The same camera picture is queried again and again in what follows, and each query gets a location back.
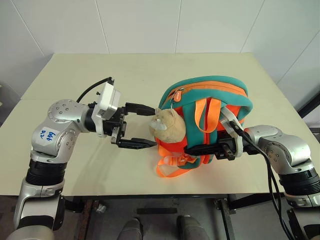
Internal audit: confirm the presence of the black metal stand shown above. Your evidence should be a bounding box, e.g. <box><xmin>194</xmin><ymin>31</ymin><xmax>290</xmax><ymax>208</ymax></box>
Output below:
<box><xmin>297</xmin><ymin>89</ymin><xmax>320</xmax><ymax>120</ymax></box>

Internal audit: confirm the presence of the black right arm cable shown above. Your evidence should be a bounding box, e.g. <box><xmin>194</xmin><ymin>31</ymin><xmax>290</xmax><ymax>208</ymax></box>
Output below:
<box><xmin>229</xmin><ymin>120</ymin><xmax>296</xmax><ymax>240</ymax></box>

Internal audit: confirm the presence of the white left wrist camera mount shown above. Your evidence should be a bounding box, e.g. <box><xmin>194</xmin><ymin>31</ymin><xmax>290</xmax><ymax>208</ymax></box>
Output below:
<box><xmin>90</xmin><ymin>81</ymin><xmax>123</xmax><ymax>139</ymax></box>

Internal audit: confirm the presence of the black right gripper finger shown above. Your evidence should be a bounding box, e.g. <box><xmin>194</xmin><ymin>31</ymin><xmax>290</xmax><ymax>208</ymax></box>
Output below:
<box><xmin>184</xmin><ymin>143</ymin><xmax>221</xmax><ymax>157</ymax></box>

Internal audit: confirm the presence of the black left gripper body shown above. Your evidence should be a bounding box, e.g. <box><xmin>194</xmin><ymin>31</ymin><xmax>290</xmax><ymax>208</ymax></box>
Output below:
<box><xmin>101</xmin><ymin>106</ymin><xmax>129</xmax><ymax>146</ymax></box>

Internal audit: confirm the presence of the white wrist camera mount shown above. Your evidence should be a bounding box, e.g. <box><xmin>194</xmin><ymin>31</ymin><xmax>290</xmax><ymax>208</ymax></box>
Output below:
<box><xmin>90</xmin><ymin>81</ymin><xmax>123</xmax><ymax>139</ymax></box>
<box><xmin>219</xmin><ymin>106</ymin><xmax>245</xmax><ymax>158</ymax></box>

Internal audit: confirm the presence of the black flat bar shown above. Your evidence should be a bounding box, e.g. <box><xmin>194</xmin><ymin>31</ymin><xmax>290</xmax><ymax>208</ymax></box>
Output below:
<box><xmin>136</xmin><ymin>207</ymin><xmax>178</xmax><ymax>215</ymax></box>

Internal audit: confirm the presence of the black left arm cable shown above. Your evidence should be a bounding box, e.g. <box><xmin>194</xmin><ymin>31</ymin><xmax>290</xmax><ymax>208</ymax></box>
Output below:
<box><xmin>76</xmin><ymin>76</ymin><xmax>115</xmax><ymax>104</ymax></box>

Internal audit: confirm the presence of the orange and teal backpack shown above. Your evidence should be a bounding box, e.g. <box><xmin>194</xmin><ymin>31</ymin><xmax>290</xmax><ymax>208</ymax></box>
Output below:
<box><xmin>156</xmin><ymin>75</ymin><xmax>254</xmax><ymax>179</ymax></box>

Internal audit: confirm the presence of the black metal table frame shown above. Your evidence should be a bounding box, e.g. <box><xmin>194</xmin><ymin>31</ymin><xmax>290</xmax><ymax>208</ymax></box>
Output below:
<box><xmin>59</xmin><ymin>192</ymin><xmax>308</xmax><ymax>240</ymax></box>

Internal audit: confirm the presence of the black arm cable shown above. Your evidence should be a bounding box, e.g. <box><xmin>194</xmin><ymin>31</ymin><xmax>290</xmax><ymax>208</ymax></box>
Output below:
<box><xmin>229</xmin><ymin>120</ymin><xmax>296</xmax><ymax>240</ymax></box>
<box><xmin>76</xmin><ymin>76</ymin><xmax>115</xmax><ymax>104</ymax></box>

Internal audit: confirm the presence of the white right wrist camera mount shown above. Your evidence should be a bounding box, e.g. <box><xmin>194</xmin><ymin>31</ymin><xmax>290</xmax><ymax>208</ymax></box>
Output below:
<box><xmin>219</xmin><ymin>106</ymin><xmax>245</xmax><ymax>158</ymax></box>

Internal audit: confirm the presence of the dark grey rounded shape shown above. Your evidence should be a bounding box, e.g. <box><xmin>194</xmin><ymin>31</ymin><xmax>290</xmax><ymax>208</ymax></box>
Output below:
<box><xmin>117</xmin><ymin>217</ymin><xmax>145</xmax><ymax>240</ymax></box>
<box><xmin>176</xmin><ymin>214</ymin><xmax>205</xmax><ymax>240</ymax></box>

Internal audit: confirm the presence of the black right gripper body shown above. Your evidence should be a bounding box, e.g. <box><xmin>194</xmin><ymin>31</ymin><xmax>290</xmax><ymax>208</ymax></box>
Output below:
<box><xmin>214</xmin><ymin>134</ymin><xmax>237</xmax><ymax>161</ymax></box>

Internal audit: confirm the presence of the beige plush cat toy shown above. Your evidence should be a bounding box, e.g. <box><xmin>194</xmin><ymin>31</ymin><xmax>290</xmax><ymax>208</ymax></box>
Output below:
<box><xmin>148</xmin><ymin>107</ymin><xmax>187</xmax><ymax>144</ymax></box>

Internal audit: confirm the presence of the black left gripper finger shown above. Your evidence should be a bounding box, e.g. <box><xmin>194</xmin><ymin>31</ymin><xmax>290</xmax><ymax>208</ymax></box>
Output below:
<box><xmin>117</xmin><ymin>137</ymin><xmax>159</xmax><ymax>150</ymax></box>
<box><xmin>124</xmin><ymin>102</ymin><xmax>156</xmax><ymax>117</ymax></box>

